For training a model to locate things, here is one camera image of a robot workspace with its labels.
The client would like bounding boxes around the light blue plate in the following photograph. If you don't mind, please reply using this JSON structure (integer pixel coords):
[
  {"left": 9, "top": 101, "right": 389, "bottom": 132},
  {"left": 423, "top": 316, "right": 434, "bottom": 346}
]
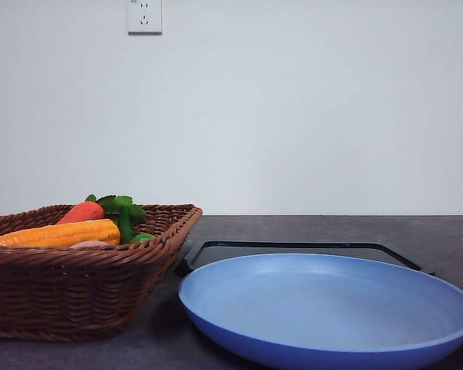
[{"left": 178, "top": 254, "right": 463, "bottom": 370}]

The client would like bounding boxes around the brown egg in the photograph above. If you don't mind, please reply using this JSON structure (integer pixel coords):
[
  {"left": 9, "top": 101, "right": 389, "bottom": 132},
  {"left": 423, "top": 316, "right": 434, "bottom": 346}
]
[{"left": 71, "top": 240, "right": 114, "bottom": 249}]

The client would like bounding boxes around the brown wicker basket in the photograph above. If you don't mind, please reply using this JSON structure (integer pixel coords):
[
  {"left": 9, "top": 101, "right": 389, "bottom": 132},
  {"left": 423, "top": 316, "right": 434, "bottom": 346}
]
[{"left": 0, "top": 203, "right": 203, "bottom": 341}]

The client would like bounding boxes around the dark green tray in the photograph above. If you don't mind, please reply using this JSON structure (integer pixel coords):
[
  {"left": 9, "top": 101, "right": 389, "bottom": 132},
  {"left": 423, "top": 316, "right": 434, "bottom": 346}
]
[{"left": 180, "top": 241, "right": 435, "bottom": 276}]

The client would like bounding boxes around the green toy pepper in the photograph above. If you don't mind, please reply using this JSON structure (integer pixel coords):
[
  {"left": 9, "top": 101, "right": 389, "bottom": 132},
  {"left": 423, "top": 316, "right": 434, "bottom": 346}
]
[{"left": 134, "top": 233, "right": 156, "bottom": 242}]

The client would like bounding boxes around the green toy leafy vegetable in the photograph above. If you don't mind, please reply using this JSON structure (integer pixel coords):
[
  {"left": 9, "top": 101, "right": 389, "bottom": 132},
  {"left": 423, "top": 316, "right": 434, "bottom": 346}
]
[{"left": 97, "top": 195, "right": 147, "bottom": 244}]

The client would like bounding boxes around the yellow toy corn cob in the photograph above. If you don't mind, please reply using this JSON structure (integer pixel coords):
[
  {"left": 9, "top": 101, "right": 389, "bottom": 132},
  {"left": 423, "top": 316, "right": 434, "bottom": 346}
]
[{"left": 0, "top": 219, "right": 120, "bottom": 248}]

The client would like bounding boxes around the orange toy carrot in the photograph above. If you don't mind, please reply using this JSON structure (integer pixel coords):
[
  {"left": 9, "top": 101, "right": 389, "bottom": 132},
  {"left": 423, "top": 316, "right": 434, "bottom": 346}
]
[{"left": 58, "top": 201, "right": 106, "bottom": 224}]

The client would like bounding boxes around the white wall socket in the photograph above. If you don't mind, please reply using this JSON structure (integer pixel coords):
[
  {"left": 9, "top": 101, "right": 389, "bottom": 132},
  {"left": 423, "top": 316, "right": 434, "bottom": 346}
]
[{"left": 127, "top": 0, "right": 163, "bottom": 36}]

